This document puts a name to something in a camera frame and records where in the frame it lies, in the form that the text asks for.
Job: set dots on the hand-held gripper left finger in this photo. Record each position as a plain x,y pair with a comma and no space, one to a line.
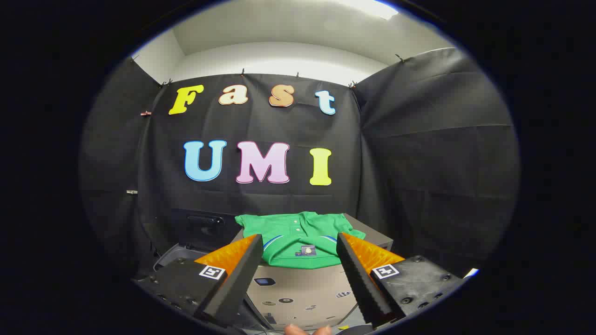
237,284

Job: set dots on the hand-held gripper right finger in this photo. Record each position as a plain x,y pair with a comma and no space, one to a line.
361,284

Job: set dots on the dark grey washing machine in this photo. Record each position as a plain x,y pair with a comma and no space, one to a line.
205,228

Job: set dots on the green polo shirt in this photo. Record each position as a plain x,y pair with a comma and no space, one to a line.
298,237

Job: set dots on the black backdrop cloth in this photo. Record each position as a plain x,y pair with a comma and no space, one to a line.
419,153

